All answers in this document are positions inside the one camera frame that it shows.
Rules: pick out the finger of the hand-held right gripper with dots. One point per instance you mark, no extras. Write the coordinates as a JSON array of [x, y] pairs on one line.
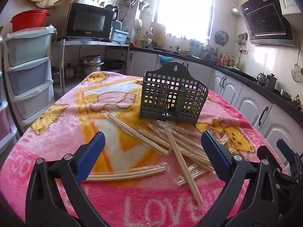
[[265, 152], [284, 149]]

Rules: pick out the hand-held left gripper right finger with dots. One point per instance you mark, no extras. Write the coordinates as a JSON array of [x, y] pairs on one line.
[[214, 155]]

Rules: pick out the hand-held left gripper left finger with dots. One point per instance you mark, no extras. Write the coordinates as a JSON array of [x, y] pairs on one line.
[[91, 157]]

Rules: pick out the group of wooden chopsticks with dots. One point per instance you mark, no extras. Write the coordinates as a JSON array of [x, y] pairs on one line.
[[153, 143]]

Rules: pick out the green plastic utensil holder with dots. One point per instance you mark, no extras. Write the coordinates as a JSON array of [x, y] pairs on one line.
[[153, 99]]

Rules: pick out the bunch of hanging metal utensils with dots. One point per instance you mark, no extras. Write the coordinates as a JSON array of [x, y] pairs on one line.
[[242, 41]]

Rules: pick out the pink printed blanket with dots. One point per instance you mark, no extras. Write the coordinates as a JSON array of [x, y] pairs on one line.
[[71, 134]]

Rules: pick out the pile of ginger roots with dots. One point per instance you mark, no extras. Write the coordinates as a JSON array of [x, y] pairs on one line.
[[297, 102]]

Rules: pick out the black kitchen countertop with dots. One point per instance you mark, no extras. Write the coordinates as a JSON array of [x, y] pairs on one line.
[[279, 98]]

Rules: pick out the white lower kitchen cabinets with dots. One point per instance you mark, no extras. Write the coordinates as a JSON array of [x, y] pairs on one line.
[[246, 101]]

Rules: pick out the metal bowl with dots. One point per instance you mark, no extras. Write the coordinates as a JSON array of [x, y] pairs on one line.
[[286, 94]]

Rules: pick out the metal kettle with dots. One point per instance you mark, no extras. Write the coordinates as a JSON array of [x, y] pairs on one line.
[[271, 82]]

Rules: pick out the hanging mesh skimmer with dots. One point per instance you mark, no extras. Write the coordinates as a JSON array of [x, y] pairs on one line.
[[296, 73]]

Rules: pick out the small steel pot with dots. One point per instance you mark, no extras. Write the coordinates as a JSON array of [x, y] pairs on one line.
[[70, 71]]

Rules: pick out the stacked steel steamer pot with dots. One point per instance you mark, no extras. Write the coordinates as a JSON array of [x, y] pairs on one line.
[[91, 65]]

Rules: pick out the group of condiment bottles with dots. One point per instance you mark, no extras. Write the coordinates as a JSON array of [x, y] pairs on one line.
[[228, 60]]

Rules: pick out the black wok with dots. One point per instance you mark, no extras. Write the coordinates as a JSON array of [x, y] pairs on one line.
[[114, 63]]

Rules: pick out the black spice rack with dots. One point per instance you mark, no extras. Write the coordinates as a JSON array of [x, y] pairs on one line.
[[210, 54]]

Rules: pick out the blue hanging bin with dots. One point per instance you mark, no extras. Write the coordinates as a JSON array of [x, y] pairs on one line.
[[165, 60]]

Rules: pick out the blue-grey plastic drawer unit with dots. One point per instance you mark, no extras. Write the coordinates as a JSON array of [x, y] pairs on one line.
[[28, 71]]

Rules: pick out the bowl of food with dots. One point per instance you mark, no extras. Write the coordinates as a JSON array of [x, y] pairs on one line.
[[184, 52]]

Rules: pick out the green knife block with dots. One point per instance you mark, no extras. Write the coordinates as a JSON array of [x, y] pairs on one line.
[[195, 48]]

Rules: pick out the metal shelf rack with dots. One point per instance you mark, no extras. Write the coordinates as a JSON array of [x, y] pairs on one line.
[[94, 43]]

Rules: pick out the small red items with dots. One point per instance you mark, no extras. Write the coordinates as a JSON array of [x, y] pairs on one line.
[[133, 44]]

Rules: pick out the blue-grey plastic bin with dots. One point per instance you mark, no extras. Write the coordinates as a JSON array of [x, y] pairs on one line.
[[119, 36]]

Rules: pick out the yellow packages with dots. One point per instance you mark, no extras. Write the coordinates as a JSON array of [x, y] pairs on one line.
[[143, 42]]

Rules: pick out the black range hood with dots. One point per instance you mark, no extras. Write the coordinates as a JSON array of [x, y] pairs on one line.
[[265, 21]]

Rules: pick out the large beige container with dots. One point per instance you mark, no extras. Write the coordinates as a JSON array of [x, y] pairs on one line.
[[158, 35]]

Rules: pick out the black microwave oven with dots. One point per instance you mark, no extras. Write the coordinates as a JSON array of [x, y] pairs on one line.
[[87, 21]]

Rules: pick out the black blender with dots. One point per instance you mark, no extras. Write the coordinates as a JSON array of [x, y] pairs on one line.
[[111, 11]]

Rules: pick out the window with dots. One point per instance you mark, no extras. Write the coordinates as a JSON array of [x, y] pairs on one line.
[[184, 9]]

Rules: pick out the red plastic basin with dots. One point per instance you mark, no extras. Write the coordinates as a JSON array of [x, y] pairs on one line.
[[28, 20]]

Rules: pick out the silver exhaust duct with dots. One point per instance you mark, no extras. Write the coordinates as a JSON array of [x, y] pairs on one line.
[[234, 10]]

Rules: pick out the wall utensil caddy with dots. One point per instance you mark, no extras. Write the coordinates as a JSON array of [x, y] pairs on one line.
[[145, 8]]

